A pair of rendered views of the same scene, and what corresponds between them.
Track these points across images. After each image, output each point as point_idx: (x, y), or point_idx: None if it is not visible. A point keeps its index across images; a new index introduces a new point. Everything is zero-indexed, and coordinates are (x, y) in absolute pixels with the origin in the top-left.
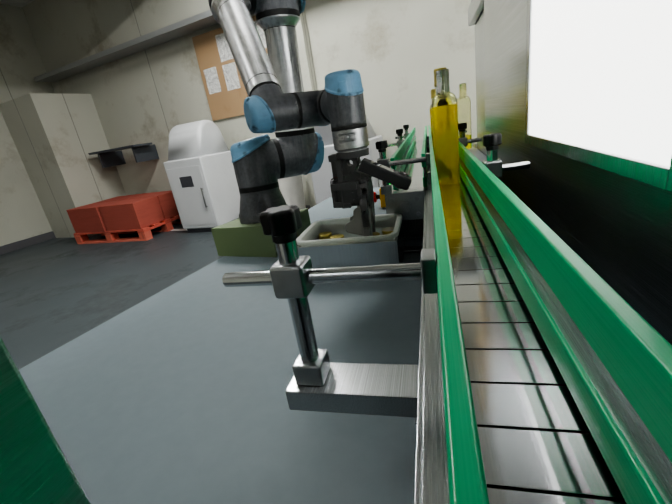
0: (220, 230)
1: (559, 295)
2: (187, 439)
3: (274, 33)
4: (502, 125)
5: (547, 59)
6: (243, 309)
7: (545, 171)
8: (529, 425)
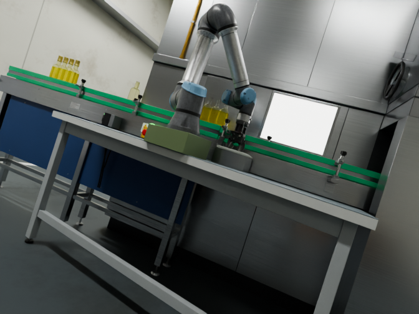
0: (192, 136)
1: None
2: (331, 200)
3: (212, 45)
4: (229, 127)
5: (278, 125)
6: (265, 179)
7: None
8: None
